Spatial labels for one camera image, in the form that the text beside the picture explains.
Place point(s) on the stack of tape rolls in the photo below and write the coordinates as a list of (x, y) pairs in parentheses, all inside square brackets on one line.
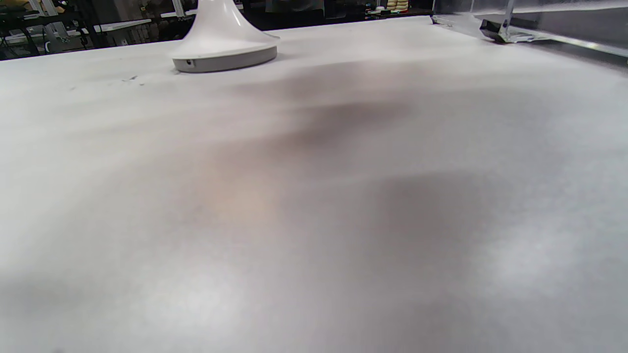
[(397, 4)]

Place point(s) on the white background table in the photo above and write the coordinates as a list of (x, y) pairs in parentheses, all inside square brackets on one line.
[(122, 25)]

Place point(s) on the white round stand base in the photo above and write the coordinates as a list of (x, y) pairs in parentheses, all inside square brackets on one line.
[(224, 41)]

